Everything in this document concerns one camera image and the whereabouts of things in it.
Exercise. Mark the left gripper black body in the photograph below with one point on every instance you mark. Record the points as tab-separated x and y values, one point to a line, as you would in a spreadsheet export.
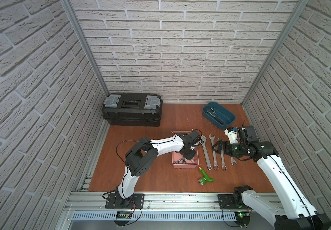
188	152

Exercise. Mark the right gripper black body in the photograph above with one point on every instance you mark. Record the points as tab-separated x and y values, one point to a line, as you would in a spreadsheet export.
235	150

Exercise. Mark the short open-end wrench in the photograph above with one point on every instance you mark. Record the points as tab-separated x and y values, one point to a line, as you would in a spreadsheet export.
233	161

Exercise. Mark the pink plastic storage box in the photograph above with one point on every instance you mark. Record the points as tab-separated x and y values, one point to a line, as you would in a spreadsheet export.
194	164

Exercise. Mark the adjustable steel wrench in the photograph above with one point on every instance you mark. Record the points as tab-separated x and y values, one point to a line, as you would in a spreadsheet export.
203	143

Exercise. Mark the medium combination wrench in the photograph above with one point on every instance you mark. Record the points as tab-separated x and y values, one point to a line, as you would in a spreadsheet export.
223	162

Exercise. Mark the long combination wrench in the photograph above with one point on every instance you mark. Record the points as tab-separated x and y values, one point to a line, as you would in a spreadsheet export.
215	163

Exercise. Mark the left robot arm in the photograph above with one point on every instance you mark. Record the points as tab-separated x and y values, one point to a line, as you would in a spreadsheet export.
142	155

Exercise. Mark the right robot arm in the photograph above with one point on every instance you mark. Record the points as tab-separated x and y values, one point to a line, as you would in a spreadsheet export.
297	212

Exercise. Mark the steel wrench in pink box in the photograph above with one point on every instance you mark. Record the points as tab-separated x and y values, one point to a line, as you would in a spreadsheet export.
180	161

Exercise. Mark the teal plastic storage box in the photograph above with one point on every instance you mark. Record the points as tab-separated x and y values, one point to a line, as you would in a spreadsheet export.
225	115

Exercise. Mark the black tool in teal box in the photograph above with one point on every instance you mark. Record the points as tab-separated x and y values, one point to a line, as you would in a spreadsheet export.
211	111

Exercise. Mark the green toy drill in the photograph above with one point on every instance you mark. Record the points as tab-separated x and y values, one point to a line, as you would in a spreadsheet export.
205	177

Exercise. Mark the black plastic toolbox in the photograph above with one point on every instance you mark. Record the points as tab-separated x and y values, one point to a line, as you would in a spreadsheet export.
133	109

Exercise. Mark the right controller board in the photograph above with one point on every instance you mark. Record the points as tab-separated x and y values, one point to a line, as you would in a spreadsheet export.
242	219

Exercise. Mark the controller board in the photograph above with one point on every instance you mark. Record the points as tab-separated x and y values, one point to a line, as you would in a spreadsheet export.
242	219
123	218

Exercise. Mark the left controller board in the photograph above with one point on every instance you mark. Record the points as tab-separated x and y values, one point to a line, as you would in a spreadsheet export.
123	218

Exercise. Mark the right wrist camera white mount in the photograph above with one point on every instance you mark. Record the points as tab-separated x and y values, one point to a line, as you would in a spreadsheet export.
232	134

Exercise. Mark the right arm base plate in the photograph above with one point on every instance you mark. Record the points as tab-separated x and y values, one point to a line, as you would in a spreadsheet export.
231	201

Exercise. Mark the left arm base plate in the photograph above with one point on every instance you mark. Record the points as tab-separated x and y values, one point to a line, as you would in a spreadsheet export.
115	201

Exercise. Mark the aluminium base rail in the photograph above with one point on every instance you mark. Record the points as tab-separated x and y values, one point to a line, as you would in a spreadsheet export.
152	201

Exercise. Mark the right aluminium corner post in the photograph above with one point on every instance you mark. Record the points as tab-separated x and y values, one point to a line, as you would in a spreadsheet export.
299	8

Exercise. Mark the aluminium corner post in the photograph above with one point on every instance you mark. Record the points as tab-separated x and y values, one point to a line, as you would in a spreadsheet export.
84	43
299	8

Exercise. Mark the left aluminium corner post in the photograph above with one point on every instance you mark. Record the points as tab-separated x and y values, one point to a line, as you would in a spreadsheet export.
84	43

